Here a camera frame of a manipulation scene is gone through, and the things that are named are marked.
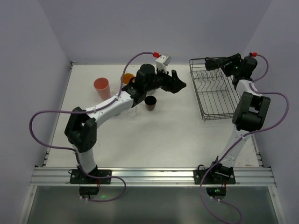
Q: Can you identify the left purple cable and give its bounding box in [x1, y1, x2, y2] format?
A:
[29, 51, 159, 203]

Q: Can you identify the black mug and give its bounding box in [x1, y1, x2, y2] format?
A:
[205, 57, 221, 71]

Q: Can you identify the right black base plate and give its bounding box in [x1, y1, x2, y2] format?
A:
[193, 163, 236, 185]

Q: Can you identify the white patterned mug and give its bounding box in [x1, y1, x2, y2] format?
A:
[121, 73, 135, 85]

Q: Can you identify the purple cable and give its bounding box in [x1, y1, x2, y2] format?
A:
[199, 51, 290, 224]
[29, 51, 159, 203]

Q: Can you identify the brown ceramic cup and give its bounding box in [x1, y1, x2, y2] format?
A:
[144, 95, 157, 111]

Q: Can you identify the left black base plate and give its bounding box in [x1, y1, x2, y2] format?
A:
[69, 169, 112, 184]

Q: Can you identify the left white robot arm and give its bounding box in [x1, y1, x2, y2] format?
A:
[64, 64, 186, 176]

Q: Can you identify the clear glass cup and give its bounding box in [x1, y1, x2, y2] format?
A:
[127, 107, 137, 118]

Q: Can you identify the pink plastic cup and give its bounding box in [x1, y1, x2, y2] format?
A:
[93, 77, 111, 100]

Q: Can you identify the aluminium mounting rail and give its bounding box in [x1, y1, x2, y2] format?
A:
[30, 167, 276, 187]

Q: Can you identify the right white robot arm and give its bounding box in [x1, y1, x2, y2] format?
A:
[202, 52, 271, 183]

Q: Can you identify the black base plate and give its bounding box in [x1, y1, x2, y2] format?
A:
[69, 169, 112, 184]
[193, 163, 236, 185]

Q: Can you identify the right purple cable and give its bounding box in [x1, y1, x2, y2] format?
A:
[199, 51, 290, 224]

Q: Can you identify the black wire dish rack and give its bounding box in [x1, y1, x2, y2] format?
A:
[189, 58, 240, 121]

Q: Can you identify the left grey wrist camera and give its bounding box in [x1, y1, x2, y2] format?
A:
[155, 55, 172, 73]

